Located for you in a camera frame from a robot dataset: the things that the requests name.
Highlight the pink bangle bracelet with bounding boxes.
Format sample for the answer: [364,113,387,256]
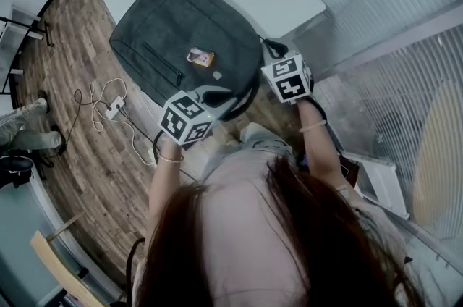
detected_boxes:
[298,119,328,134]

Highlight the small colourful card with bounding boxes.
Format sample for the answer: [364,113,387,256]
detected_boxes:
[187,46,216,68]

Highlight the white power strip with cables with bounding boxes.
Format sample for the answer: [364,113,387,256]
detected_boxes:
[89,77,157,166]

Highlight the dark grey backpack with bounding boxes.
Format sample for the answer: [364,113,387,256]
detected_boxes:
[109,0,264,122]

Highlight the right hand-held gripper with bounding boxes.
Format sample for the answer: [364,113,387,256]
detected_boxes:
[260,40,315,105]

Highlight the light wooden chair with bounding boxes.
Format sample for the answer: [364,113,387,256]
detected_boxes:
[30,210,106,307]

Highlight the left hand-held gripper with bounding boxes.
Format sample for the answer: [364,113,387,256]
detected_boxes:
[160,84,242,147]

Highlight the white side table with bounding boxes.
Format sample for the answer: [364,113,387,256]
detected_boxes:
[343,150,412,220]

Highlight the thin pale bracelet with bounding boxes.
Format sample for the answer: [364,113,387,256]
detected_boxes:
[156,152,185,164]

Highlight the black floor cable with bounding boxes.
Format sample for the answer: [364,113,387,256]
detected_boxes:
[54,87,160,159]

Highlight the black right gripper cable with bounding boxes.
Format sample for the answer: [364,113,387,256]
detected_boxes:
[306,96,329,122]

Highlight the rolling whiteboard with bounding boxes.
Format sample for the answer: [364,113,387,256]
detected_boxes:
[0,4,56,97]

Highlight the person's left forearm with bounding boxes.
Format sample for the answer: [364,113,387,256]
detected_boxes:
[148,137,186,229]

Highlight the brown leather bag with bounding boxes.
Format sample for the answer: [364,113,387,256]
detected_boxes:
[339,156,360,188]

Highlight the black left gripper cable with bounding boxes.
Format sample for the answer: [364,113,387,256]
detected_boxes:
[124,130,168,303]

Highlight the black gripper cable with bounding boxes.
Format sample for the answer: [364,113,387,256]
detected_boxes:
[124,130,168,303]
[306,96,329,122]

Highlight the person's grey trousers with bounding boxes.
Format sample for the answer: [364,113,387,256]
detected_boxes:
[202,122,294,188]

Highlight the person's right forearm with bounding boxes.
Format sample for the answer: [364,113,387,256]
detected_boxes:
[298,97,354,198]

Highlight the person's pale pink shirt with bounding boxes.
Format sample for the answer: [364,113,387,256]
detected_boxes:
[137,149,408,307]

